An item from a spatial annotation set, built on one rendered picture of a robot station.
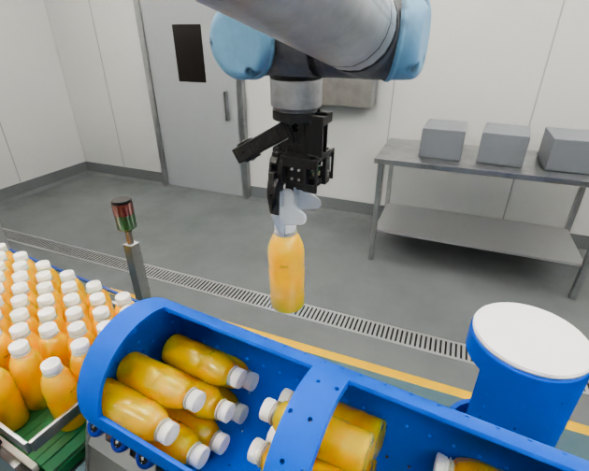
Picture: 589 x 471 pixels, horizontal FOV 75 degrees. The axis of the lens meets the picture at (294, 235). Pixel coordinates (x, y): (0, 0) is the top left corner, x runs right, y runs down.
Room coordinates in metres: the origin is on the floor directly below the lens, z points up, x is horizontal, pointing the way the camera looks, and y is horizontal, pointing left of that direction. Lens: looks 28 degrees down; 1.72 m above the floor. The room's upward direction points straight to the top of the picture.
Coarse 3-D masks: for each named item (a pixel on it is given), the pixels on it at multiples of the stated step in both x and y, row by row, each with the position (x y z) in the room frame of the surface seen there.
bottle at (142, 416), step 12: (108, 384) 0.52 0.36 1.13; (120, 384) 0.52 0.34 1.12; (108, 396) 0.49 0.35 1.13; (120, 396) 0.49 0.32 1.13; (132, 396) 0.49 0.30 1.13; (144, 396) 0.49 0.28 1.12; (108, 408) 0.47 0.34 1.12; (120, 408) 0.47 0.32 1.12; (132, 408) 0.46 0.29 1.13; (144, 408) 0.46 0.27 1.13; (156, 408) 0.47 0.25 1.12; (120, 420) 0.45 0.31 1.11; (132, 420) 0.44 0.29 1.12; (144, 420) 0.44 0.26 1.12; (156, 420) 0.45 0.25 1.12; (168, 420) 0.46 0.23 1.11; (132, 432) 0.43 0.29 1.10; (144, 432) 0.43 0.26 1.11; (156, 432) 0.43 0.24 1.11
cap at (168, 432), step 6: (162, 426) 0.44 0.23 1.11; (168, 426) 0.44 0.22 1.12; (174, 426) 0.44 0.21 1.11; (162, 432) 0.43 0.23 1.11; (168, 432) 0.43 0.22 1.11; (174, 432) 0.44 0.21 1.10; (162, 438) 0.42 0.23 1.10; (168, 438) 0.43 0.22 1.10; (174, 438) 0.44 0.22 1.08; (168, 444) 0.42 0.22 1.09
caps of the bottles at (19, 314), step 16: (0, 256) 1.07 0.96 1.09; (16, 256) 1.06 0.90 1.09; (0, 272) 0.97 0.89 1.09; (16, 272) 0.97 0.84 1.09; (48, 272) 0.97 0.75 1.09; (64, 272) 0.97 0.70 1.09; (0, 288) 0.90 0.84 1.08; (16, 288) 0.89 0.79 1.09; (48, 288) 0.89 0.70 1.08; (64, 288) 0.89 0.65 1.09; (0, 304) 0.84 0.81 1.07; (16, 304) 0.82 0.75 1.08; (48, 304) 0.83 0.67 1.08; (16, 320) 0.76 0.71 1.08
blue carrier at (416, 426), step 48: (96, 336) 0.55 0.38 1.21; (144, 336) 0.63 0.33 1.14; (192, 336) 0.72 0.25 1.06; (240, 336) 0.54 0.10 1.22; (96, 384) 0.48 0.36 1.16; (288, 384) 0.58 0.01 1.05; (336, 384) 0.43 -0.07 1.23; (384, 384) 0.45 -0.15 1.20; (240, 432) 0.53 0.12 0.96; (288, 432) 0.36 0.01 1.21; (432, 432) 0.45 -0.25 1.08; (480, 432) 0.35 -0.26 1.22
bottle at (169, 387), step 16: (128, 368) 0.54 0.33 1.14; (144, 368) 0.54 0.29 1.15; (160, 368) 0.54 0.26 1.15; (128, 384) 0.53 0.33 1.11; (144, 384) 0.51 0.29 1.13; (160, 384) 0.51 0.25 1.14; (176, 384) 0.50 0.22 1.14; (192, 384) 0.52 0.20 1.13; (160, 400) 0.49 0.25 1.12; (176, 400) 0.48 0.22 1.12
